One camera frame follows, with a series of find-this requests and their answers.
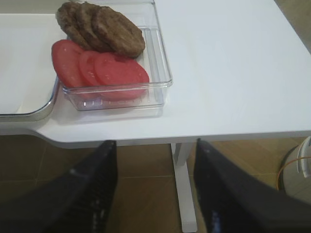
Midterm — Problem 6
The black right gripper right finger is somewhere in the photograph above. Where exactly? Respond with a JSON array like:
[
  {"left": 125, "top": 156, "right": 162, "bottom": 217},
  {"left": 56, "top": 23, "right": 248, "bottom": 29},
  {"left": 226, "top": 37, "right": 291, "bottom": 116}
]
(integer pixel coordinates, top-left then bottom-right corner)
[{"left": 193, "top": 139, "right": 311, "bottom": 233}]

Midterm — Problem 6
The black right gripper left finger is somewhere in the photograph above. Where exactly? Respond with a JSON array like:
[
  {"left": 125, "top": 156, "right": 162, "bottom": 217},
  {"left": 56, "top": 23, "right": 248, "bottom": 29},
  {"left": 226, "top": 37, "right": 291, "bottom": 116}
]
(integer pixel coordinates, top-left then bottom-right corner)
[{"left": 0, "top": 140, "right": 118, "bottom": 233}]

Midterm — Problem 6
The white table leg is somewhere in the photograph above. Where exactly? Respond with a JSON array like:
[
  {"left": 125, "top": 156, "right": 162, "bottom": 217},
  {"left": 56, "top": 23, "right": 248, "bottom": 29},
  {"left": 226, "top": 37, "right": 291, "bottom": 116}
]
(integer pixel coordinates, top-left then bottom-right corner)
[{"left": 171, "top": 143, "right": 197, "bottom": 233}]

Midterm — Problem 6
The white round bin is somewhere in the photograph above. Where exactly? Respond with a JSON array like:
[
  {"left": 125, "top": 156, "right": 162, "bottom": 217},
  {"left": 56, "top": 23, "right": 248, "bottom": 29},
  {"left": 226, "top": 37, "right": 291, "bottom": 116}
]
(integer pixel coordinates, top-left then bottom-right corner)
[{"left": 276, "top": 137, "right": 311, "bottom": 202}]

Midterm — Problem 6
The white metal tray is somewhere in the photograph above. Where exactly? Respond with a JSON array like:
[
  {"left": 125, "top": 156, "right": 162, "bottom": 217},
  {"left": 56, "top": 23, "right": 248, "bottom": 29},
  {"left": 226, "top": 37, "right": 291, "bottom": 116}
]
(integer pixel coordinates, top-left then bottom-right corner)
[{"left": 0, "top": 13, "right": 66, "bottom": 122}]

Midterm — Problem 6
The red tomato slice front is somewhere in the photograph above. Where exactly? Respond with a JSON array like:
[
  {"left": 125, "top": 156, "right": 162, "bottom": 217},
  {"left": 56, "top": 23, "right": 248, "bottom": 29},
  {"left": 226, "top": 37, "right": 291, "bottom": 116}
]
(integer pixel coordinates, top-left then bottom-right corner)
[{"left": 94, "top": 52, "right": 150, "bottom": 101}]

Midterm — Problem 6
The red tomato slice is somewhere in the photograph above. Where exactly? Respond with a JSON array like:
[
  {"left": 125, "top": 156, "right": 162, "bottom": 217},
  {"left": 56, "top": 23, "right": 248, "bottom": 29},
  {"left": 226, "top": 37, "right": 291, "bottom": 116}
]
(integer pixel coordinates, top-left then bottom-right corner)
[
  {"left": 52, "top": 39, "right": 85, "bottom": 88},
  {"left": 79, "top": 50, "right": 100, "bottom": 86},
  {"left": 94, "top": 52, "right": 150, "bottom": 101}
]

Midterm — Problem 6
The red tomato slice middle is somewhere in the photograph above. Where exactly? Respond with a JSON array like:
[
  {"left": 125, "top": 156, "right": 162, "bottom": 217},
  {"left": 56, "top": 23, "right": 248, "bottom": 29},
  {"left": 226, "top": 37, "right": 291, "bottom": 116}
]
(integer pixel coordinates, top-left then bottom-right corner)
[{"left": 79, "top": 50, "right": 100, "bottom": 86}]

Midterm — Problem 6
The red tomato slice back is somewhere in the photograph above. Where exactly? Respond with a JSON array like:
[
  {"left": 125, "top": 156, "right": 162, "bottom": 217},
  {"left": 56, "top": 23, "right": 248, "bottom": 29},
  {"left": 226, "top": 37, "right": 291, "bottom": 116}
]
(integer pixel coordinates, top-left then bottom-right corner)
[{"left": 52, "top": 39, "right": 85, "bottom": 88}]

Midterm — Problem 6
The clear box with patties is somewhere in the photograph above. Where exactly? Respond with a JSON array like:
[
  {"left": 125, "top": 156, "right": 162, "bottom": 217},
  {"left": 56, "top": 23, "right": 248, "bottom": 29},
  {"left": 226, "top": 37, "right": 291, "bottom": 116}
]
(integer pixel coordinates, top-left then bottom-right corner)
[{"left": 52, "top": 0, "right": 173, "bottom": 111}]

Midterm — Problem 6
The brown meat patty front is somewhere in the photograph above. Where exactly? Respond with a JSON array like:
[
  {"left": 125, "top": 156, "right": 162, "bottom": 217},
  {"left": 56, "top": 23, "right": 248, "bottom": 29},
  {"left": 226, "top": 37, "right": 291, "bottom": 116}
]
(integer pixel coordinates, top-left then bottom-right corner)
[{"left": 91, "top": 6, "right": 145, "bottom": 58}]

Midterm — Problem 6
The brown meat patty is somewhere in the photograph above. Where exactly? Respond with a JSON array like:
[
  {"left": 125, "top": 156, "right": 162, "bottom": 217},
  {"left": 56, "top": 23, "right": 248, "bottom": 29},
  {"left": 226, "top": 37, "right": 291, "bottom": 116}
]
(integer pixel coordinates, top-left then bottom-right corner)
[
  {"left": 56, "top": 1, "right": 92, "bottom": 50},
  {"left": 91, "top": 6, "right": 145, "bottom": 58},
  {"left": 76, "top": 2, "right": 114, "bottom": 52}
]

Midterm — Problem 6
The brown meat patty back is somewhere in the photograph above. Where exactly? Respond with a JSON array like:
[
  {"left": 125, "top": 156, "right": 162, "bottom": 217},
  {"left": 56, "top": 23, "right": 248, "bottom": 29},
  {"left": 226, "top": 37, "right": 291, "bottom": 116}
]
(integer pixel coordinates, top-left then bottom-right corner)
[{"left": 56, "top": 1, "right": 92, "bottom": 50}]

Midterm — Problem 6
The brown meat patty middle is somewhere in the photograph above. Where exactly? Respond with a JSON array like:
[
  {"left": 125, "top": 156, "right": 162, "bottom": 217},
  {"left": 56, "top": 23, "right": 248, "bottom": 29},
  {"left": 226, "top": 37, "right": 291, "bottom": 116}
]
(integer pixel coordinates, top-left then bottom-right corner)
[{"left": 76, "top": 2, "right": 114, "bottom": 52}]

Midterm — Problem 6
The orange cable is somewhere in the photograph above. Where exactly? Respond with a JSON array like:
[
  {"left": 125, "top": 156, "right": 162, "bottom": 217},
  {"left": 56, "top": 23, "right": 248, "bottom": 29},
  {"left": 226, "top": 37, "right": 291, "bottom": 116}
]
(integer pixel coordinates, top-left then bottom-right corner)
[{"left": 276, "top": 155, "right": 311, "bottom": 192}]

